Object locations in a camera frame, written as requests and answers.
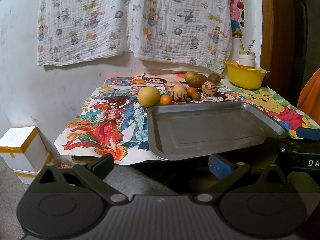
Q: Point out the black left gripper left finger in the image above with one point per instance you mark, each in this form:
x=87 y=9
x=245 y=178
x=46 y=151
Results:
x=83 y=176

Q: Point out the dark brown kiwi fruit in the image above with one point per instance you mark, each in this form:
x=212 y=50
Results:
x=214 y=78

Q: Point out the yellow plastic bowl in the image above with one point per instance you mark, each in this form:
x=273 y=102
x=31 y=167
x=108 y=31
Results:
x=243 y=77

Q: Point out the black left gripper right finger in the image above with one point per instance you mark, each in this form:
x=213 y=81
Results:
x=240 y=183

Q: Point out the large yellow round fruit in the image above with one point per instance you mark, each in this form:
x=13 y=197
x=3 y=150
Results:
x=148 y=96

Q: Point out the white printed muslin cloth left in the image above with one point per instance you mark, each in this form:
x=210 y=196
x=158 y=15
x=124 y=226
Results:
x=74 y=31

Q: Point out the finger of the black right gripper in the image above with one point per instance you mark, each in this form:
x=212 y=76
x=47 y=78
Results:
x=308 y=133

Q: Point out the cartoon wall sticker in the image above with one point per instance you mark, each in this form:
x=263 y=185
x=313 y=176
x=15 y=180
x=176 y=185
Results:
x=235 y=7

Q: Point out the white printed muslin cloth right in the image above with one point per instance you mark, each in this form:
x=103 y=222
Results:
x=191 y=32

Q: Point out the small brown round fruit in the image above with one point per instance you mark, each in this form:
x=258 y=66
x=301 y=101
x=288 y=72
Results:
x=196 y=96

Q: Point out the brown oval fruit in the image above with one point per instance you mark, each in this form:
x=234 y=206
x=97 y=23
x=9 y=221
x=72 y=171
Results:
x=197 y=81

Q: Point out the winnie pooh drawing sheet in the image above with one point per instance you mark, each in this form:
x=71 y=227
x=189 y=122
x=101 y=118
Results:
x=274 y=105

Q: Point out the small orange tangerine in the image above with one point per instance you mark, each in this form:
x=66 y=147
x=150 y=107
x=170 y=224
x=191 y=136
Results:
x=191 y=90
x=165 y=99

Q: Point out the dry plant twig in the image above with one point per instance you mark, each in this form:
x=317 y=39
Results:
x=242 y=47

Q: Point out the white printed muslin cloth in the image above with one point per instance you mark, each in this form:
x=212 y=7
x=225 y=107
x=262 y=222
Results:
x=191 y=32
x=74 y=31

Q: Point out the orange cloth garment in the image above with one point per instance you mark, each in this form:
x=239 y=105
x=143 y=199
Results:
x=309 y=98

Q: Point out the colourful anime poster mat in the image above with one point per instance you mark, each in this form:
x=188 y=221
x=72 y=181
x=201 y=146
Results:
x=113 y=122

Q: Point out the yellow-green potato-like fruit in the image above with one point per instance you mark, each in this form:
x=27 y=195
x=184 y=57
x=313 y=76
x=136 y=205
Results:
x=189 y=75

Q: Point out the white orange plastic jar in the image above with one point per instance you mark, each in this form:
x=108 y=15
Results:
x=246 y=60

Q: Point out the brown wooden door frame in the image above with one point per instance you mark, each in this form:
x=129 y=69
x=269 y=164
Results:
x=278 y=40

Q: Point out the striped pepino melon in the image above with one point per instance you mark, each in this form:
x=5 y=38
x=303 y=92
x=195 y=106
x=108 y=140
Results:
x=209 y=88
x=179 y=93

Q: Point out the metal baking tray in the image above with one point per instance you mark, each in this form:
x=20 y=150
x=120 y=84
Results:
x=184 y=131

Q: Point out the white box yellow tape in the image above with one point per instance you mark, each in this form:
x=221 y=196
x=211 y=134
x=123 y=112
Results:
x=24 y=152

